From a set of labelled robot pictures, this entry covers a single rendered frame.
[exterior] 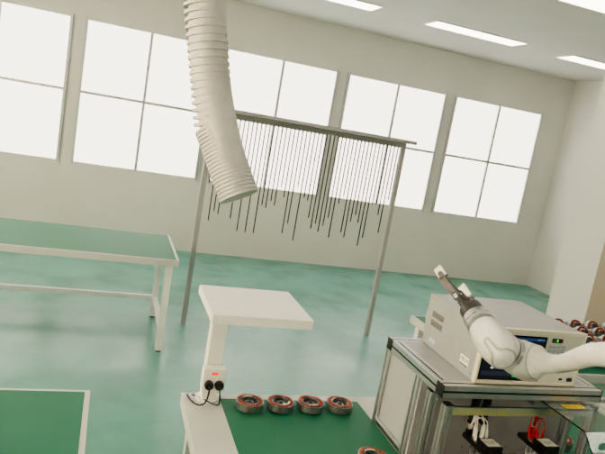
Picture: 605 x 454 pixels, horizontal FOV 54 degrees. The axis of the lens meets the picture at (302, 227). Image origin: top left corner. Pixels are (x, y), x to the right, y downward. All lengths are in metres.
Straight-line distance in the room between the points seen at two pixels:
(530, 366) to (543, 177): 8.38
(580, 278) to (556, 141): 4.39
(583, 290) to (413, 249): 3.59
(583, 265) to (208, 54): 4.64
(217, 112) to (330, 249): 6.46
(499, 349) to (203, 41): 1.53
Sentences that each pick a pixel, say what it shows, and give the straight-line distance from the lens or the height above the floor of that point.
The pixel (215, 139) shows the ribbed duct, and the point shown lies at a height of 1.78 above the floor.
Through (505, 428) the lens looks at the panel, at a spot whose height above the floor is 0.88.
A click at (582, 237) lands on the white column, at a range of 6.31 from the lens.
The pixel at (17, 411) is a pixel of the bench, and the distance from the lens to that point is 2.39.
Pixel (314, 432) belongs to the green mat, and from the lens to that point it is 2.42.
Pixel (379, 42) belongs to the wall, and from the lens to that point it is 8.70.
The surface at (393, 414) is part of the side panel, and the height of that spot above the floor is 0.85.
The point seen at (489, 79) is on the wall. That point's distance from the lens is 9.53.
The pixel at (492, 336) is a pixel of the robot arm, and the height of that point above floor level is 1.37.
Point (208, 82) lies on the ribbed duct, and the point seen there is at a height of 1.98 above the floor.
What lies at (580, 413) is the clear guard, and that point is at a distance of 2.41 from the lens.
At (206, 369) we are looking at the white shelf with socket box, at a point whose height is 0.90.
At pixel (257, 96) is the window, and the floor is 2.18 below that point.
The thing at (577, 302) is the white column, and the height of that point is 0.71.
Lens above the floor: 1.87
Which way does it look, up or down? 9 degrees down
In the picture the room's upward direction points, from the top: 10 degrees clockwise
